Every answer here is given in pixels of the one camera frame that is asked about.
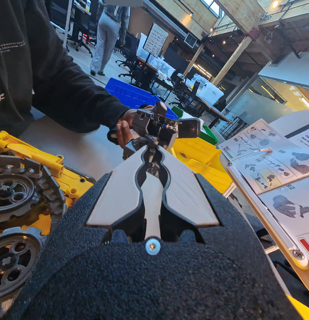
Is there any blue plastic bin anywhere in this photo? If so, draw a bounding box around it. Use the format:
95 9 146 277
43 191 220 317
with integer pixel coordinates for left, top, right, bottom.
105 77 179 120

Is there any grey Lego engine assembly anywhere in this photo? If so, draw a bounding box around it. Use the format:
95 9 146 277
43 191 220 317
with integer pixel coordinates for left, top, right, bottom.
123 109 181 175

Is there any white storage box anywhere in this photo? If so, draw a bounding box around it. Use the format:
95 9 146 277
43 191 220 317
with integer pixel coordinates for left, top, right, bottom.
197 82 224 106

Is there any yellow plastic bin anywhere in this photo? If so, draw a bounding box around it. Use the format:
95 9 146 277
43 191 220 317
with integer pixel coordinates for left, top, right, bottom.
286 294 309 320
169 137 232 194

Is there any person's left forearm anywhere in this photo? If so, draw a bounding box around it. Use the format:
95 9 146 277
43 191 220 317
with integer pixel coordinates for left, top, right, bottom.
32 50 131 134

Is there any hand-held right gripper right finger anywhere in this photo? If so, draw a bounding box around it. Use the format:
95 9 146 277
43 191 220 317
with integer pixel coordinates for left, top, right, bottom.
157 146 220 227

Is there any white book stand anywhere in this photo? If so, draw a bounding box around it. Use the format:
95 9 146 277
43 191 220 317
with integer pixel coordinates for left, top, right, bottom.
218 110 309 297

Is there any yellow toy robot body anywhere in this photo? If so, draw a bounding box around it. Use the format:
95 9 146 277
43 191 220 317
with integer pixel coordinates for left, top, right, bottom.
0 130 96 300

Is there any printed task sheet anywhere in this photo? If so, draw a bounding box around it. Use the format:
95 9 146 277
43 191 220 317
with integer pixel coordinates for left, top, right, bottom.
286 125 309 150

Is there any grey desk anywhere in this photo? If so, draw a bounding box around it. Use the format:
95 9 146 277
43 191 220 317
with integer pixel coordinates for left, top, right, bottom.
18 110 247 218

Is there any printed sign board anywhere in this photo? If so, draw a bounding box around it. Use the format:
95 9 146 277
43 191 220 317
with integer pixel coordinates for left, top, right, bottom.
143 22 169 58

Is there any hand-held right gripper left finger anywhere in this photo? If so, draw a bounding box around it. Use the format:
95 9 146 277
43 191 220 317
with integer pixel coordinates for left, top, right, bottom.
86 146 149 229

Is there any person's left hand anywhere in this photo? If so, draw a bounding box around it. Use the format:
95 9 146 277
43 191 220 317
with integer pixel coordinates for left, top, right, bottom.
116 105 154 149

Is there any wooden post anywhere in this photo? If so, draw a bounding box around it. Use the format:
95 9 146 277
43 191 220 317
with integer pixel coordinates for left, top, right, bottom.
211 35 252 87

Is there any instruction booklet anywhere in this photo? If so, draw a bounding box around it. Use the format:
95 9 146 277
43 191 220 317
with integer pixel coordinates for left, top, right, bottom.
218 119 309 265

